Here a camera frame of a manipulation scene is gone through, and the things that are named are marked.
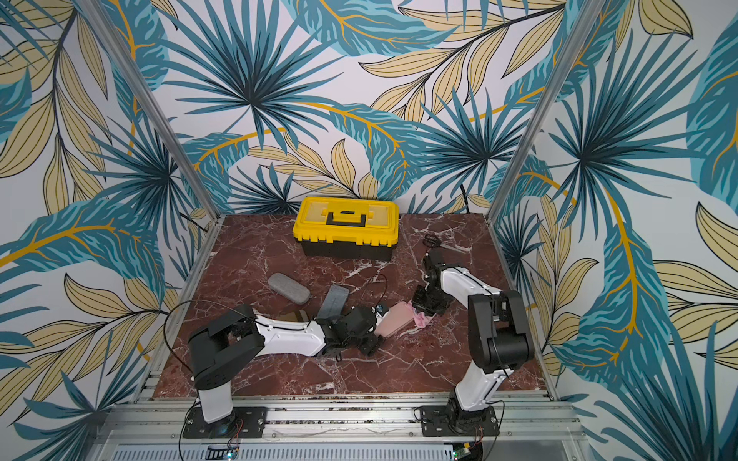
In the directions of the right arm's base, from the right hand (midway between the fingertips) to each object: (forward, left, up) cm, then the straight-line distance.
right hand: (419, 310), depth 93 cm
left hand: (-7, +15, -1) cm, 17 cm away
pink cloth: (-4, 0, +2) cm, 4 cm away
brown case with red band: (-2, +38, +3) cm, 39 cm away
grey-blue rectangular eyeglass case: (+2, +27, +2) cm, 28 cm away
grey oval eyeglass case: (+8, +42, +3) cm, 43 cm away
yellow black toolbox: (+22, +23, +16) cm, 35 cm away
